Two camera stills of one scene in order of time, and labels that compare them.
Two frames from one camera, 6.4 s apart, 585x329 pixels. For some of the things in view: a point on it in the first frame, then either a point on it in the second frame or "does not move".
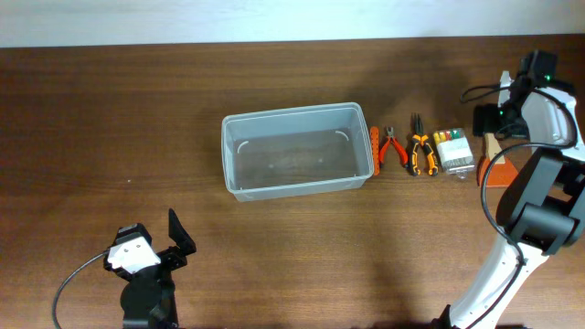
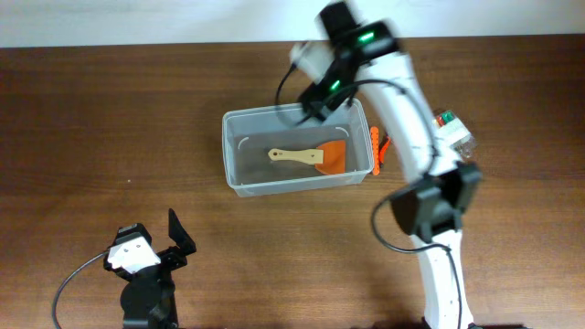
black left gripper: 177,258 does not move
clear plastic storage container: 297,151 does not move
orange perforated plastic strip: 375,142 does not move
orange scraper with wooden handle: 501,171 -> 330,157
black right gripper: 483,122 -> 309,99
